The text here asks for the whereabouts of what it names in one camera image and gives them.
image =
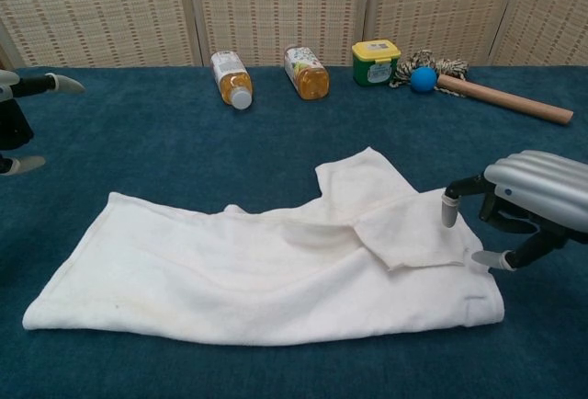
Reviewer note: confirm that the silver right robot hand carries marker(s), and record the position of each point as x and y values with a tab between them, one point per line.
542	183

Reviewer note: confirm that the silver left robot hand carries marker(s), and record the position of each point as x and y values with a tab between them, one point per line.
18	114

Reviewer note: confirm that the white T-shirt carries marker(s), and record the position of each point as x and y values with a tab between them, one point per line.
229	279

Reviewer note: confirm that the wooden stick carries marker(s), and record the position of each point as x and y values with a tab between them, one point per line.
505	100

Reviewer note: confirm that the blue carpet table cover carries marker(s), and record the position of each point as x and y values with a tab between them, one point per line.
138	141

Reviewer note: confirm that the woven folding screen panel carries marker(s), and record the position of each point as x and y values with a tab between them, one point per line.
441	3
551	8
275	3
92	8

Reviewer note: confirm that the blue ball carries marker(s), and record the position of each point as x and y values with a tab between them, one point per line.
423	79

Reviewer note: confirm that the green container with yellow lid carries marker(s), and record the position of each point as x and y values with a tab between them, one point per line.
374	65

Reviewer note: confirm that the tea bottle with white label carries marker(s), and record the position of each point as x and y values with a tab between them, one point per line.
229	77

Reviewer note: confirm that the tea bottle with colourful label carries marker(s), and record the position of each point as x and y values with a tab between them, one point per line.
308	77

